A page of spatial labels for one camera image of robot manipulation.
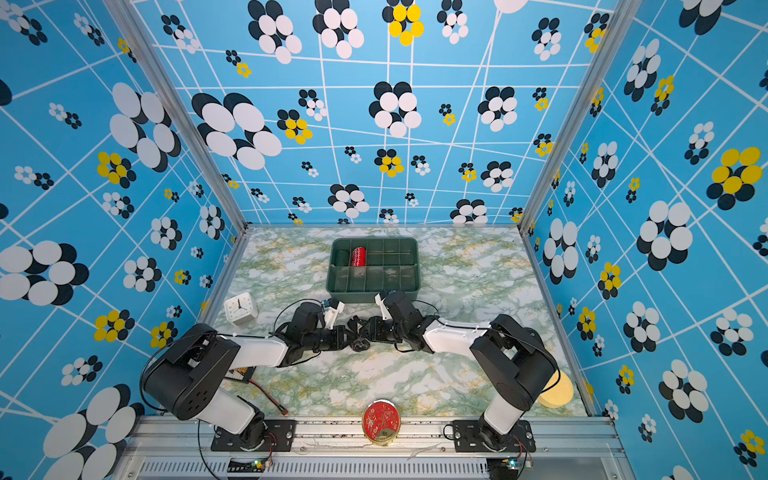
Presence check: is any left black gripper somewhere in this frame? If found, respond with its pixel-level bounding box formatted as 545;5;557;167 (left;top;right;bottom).
303;328;358;355

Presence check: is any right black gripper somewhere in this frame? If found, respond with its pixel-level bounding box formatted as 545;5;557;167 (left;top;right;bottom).
358;317;410;343

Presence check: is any black grey argyle sock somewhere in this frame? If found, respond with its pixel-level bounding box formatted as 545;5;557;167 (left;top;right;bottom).
346;317;377;352

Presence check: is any green compartment tray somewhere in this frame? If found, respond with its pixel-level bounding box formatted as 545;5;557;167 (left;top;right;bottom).
326;236;421;304

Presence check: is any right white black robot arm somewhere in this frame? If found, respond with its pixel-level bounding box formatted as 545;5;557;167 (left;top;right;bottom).
358;290;562;444

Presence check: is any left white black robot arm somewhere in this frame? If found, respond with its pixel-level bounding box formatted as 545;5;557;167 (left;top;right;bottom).
140;299;348;438

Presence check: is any dark green roll in tray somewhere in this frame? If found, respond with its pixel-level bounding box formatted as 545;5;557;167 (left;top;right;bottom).
333;249;350;267

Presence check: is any white square clock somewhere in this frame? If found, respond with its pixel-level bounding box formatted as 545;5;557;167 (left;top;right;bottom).
223;292;259;325

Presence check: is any black box orange connector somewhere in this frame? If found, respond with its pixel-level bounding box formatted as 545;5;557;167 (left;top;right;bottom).
225;367;256;384

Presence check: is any red soda can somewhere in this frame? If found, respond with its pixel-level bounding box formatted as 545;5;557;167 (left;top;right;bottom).
350;246;367;267

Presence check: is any red round tin lid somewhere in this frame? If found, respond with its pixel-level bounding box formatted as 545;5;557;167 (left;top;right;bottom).
362;399;401;446

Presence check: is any yellow round sponge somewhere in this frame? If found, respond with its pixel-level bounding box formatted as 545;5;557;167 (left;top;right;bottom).
538;371;575;409

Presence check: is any red black power cable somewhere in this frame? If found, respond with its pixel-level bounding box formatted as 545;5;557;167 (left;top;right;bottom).
248;379;289;416

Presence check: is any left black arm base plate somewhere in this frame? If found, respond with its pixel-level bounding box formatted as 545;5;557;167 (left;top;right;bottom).
210;419;297;453

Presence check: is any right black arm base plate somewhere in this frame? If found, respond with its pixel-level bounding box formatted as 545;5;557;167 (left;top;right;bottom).
451;420;537;454

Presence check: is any aluminium front rail frame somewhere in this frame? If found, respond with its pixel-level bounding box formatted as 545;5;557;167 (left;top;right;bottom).
113;417;637;479

